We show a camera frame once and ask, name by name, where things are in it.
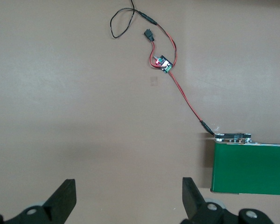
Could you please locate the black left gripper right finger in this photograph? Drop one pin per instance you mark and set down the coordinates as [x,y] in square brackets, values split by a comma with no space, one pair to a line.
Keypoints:
[193,200]

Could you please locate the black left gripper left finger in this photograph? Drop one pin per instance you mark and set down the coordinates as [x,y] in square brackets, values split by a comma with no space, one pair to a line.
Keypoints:
[58,205]

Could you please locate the green conveyor belt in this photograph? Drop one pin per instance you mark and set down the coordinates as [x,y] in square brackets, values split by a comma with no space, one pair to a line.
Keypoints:
[247,170]

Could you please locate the small speed controller board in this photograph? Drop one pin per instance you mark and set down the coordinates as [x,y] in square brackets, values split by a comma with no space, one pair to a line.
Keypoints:
[164,64]

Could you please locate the black plug connector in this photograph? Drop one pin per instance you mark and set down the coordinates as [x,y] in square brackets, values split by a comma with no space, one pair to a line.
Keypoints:
[149,35]

